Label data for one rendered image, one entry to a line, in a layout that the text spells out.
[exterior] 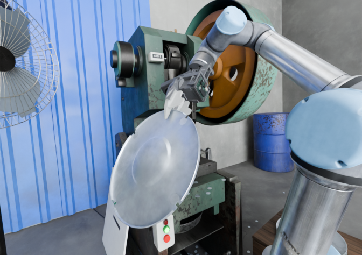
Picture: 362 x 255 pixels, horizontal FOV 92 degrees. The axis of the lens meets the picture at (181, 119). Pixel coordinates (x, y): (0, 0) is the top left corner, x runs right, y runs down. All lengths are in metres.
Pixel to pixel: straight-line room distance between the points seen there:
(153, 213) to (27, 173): 1.88
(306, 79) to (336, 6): 3.77
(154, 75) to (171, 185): 0.65
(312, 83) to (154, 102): 0.66
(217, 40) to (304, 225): 0.49
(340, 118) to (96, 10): 2.24
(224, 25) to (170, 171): 0.41
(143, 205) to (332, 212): 0.34
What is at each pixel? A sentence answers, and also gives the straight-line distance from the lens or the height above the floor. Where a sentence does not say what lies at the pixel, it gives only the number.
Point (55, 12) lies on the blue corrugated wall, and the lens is 2.30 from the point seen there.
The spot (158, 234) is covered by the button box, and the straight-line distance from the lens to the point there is 0.83.
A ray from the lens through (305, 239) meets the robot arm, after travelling 0.45.
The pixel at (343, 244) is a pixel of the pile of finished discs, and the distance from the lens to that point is 1.27.
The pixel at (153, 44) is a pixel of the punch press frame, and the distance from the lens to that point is 0.96.
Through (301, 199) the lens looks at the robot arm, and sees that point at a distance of 0.41.
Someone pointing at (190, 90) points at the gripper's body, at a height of 1.11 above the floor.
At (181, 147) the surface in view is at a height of 0.98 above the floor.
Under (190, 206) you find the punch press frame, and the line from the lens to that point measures 1.00.
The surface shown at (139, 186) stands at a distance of 0.45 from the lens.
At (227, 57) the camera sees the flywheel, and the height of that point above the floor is 1.37.
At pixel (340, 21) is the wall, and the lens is 4.17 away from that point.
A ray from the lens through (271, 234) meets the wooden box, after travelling 1.23.
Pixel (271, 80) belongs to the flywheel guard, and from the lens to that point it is 1.12.
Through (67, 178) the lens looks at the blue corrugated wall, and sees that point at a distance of 2.17.
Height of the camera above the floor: 1.07
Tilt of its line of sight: 4 degrees down
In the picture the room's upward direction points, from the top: 3 degrees counter-clockwise
